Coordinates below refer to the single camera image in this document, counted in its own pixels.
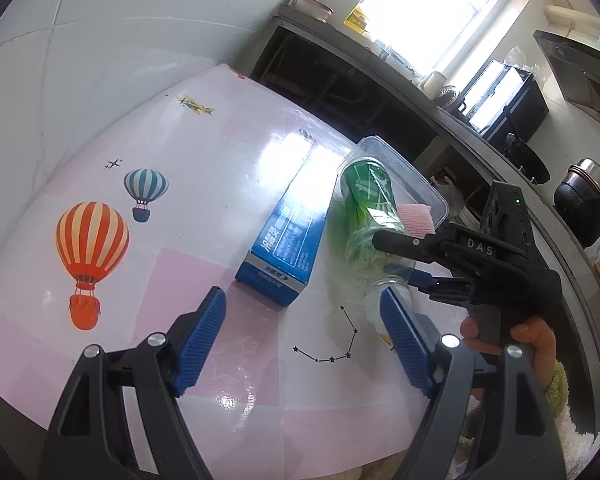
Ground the stainless range hood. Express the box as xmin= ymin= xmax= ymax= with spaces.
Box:
xmin=532 ymin=30 xmax=600 ymax=126

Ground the metal edged kitchen counter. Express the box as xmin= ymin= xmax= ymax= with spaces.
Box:
xmin=275 ymin=7 xmax=600 ymax=321

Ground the dark metal cooking pot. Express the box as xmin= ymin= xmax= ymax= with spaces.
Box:
xmin=554 ymin=157 xmax=600 ymax=248

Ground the black wok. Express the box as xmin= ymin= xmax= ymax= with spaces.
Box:
xmin=504 ymin=132 xmax=551 ymax=186

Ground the clear plastic bag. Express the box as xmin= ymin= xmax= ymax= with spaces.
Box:
xmin=505 ymin=45 xmax=543 ymax=73

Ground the dark kitchen cabinet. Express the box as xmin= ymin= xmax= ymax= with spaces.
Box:
xmin=250 ymin=10 xmax=481 ymax=161

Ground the crumpled white plastic bag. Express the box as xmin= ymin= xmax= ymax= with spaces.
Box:
xmin=430 ymin=175 xmax=466 ymax=211

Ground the red rimmed bowl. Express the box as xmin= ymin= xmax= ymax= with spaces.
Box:
xmin=300 ymin=0 xmax=336 ymax=21

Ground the round metal strainer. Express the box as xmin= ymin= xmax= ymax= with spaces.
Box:
xmin=437 ymin=85 xmax=463 ymax=108

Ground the clear plastic container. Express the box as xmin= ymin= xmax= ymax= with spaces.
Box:
xmin=337 ymin=135 xmax=451 ymax=241

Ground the clear bottle with green label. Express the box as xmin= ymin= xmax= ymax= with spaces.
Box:
xmin=337 ymin=156 xmax=421 ymax=346

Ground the black countertop oven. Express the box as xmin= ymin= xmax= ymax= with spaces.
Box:
xmin=462 ymin=60 xmax=550 ymax=143

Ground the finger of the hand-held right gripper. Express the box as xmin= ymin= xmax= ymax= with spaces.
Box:
xmin=371 ymin=230 xmax=454 ymax=267
xmin=411 ymin=269 xmax=474 ymax=306

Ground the pink printed table cover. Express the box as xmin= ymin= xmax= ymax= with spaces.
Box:
xmin=0 ymin=63 xmax=481 ymax=461

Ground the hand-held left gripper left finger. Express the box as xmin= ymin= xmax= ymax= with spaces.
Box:
xmin=42 ymin=286 xmax=227 ymax=480

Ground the yellow box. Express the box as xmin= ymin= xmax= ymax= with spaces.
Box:
xmin=344 ymin=2 xmax=373 ymax=31

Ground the blue cardboard box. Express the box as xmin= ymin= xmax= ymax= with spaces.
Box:
xmin=234 ymin=152 xmax=343 ymax=309

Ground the white jar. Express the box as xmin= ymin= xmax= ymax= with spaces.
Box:
xmin=422 ymin=70 xmax=448 ymax=96

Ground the bright window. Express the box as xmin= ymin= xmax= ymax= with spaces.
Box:
xmin=360 ymin=0 xmax=511 ymax=76

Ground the pink sponge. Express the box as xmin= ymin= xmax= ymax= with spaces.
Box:
xmin=395 ymin=203 xmax=437 ymax=237

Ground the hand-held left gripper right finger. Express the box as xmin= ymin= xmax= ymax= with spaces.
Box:
xmin=379 ymin=287 xmax=570 ymax=480

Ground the person's right hand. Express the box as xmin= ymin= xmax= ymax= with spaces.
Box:
xmin=459 ymin=317 xmax=557 ymax=392

